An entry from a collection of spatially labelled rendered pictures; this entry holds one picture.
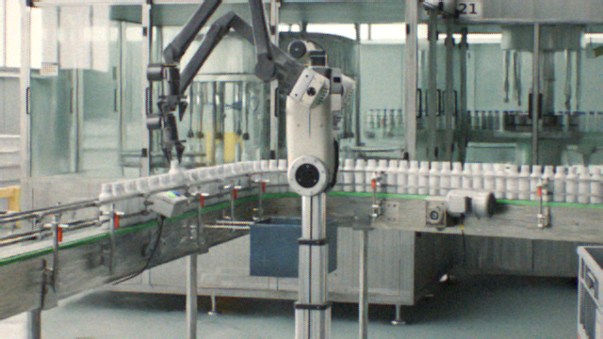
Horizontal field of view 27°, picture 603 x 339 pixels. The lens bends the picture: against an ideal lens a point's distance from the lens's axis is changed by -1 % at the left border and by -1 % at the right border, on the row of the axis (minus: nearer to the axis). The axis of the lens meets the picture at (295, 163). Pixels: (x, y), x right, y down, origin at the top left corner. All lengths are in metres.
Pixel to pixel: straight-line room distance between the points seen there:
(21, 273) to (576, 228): 2.94
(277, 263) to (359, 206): 1.25
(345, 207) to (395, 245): 1.76
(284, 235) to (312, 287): 0.46
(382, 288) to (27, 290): 4.55
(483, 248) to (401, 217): 3.70
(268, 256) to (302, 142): 0.71
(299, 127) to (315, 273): 0.57
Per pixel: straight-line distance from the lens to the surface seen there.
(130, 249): 4.66
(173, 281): 8.59
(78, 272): 4.26
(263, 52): 4.62
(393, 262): 8.16
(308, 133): 4.72
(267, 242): 5.26
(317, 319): 4.84
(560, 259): 9.95
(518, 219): 6.05
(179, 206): 4.72
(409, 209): 6.30
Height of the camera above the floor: 1.48
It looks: 3 degrees down
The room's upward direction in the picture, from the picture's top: straight up
